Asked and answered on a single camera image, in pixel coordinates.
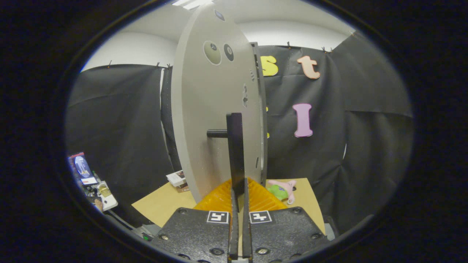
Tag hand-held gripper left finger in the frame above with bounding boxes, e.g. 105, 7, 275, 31
151, 178, 239, 262

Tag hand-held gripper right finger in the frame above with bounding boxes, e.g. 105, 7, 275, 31
242, 178, 330, 262

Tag dark grey shoe cabinet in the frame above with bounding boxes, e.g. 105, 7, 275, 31
251, 41, 269, 186

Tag black door handle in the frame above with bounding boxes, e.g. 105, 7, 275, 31
207, 113, 245, 212

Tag pink and green plush toy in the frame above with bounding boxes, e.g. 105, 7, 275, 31
267, 179, 297, 205

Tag white cardboard box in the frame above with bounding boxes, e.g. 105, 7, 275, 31
166, 170, 187, 187

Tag black backdrop cloth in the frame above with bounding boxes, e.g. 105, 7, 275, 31
66, 31, 414, 234

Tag long ceiling light panel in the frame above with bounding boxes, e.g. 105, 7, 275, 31
172, 0, 214, 10

